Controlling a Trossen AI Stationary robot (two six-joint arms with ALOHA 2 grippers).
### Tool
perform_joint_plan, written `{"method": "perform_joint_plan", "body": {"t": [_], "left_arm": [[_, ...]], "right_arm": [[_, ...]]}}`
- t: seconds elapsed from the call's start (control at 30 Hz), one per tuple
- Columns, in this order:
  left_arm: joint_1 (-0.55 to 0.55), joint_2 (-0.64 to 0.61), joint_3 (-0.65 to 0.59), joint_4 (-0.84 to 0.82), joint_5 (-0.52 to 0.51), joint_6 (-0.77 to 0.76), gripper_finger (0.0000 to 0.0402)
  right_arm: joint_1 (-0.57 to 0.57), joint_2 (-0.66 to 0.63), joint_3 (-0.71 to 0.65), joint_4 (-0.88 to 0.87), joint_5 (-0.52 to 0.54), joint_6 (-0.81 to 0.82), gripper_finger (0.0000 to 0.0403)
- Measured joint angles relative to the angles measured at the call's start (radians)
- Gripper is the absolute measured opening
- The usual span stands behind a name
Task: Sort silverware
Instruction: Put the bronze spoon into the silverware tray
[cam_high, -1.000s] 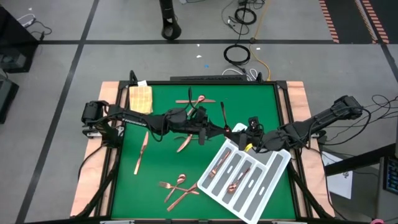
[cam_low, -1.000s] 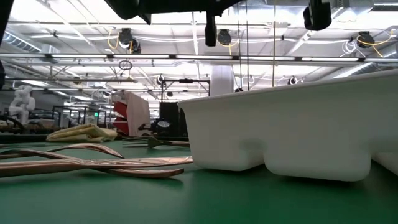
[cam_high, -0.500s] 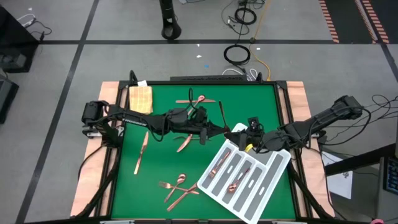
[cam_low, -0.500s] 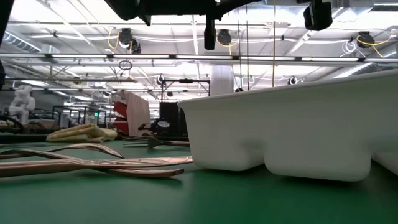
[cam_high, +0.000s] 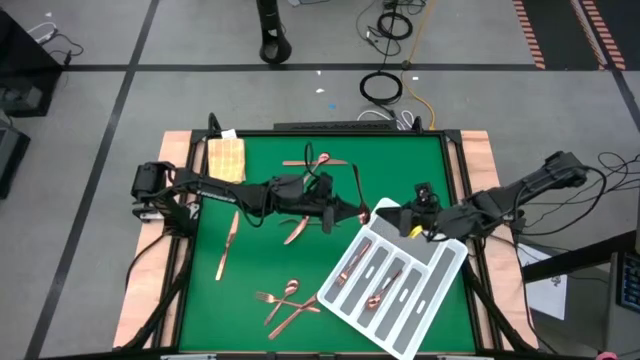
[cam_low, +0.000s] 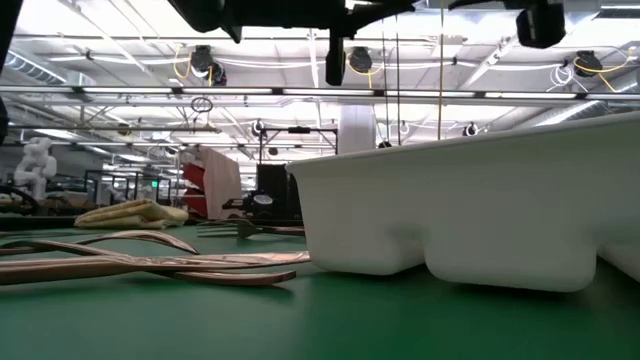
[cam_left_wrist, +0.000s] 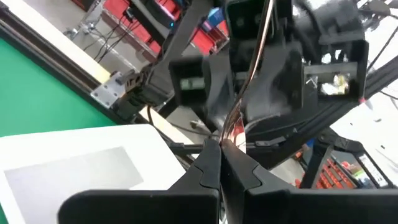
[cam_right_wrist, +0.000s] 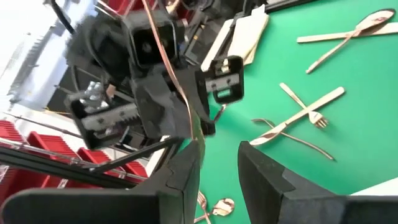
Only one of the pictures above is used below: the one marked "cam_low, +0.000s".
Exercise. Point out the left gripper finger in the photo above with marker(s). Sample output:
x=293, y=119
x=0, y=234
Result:
x=335, y=60

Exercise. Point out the rose gold fork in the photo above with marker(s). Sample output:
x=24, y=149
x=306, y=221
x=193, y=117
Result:
x=245, y=229
x=75, y=270

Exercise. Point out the rose gold knife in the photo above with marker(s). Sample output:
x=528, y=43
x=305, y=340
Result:
x=50, y=241

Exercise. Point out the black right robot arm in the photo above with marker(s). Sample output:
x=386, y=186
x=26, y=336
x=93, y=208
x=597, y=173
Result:
x=540, y=25

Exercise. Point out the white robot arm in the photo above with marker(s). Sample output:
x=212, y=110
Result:
x=35, y=165

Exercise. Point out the white column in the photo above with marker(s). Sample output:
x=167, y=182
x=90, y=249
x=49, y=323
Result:
x=357, y=130

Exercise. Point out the small black ceiling reel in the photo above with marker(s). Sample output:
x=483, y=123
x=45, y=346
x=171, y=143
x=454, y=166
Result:
x=471, y=130
x=258, y=129

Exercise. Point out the black cabinet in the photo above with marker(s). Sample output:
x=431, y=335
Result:
x=272, y=180

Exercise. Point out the pale pink board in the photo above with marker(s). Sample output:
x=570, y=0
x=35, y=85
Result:
x=222, y=185

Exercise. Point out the black round-faced device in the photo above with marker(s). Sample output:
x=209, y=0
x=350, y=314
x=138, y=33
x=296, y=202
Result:
x=240, y=205

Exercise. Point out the red bin stack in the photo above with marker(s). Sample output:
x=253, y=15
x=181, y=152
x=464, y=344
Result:
x=192, y=175

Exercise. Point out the white cutlery tray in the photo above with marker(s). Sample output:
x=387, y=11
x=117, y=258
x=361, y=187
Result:
x=475, y=210

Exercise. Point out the yellow folded cloth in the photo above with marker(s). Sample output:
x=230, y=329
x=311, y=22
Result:
x=130, y=215

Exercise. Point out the green table mat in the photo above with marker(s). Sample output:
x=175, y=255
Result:
x=320, y=325

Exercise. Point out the black gantry frame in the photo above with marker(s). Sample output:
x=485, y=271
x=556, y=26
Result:
x=299, y=130

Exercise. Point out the ceiling light rail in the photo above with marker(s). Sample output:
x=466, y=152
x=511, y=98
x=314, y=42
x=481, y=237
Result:
x=125, y=90

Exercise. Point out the silver air duct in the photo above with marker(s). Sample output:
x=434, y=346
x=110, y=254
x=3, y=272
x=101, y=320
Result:
x=30, y=67

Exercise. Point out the black aluminium table frame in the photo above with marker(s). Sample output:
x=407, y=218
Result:
x=40, y=222

